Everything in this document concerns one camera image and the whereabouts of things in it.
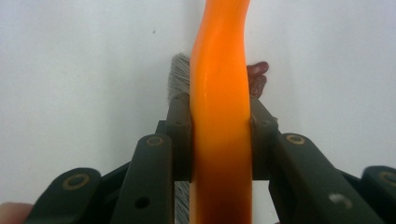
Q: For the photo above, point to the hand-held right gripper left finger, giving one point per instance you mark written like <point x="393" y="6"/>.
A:
<point x="181" y="140"/>

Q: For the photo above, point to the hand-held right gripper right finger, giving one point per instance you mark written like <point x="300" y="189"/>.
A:
<point x="261" y="140"/>

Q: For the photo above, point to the orange brush with grey bristles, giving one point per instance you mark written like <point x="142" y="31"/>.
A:
<point x="221" y="109"/>

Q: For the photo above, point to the red beans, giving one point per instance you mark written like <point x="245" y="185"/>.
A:
<point x="257" y="77"/>

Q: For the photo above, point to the white board sheet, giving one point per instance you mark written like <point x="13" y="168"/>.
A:
<point x="77" y="62"/>

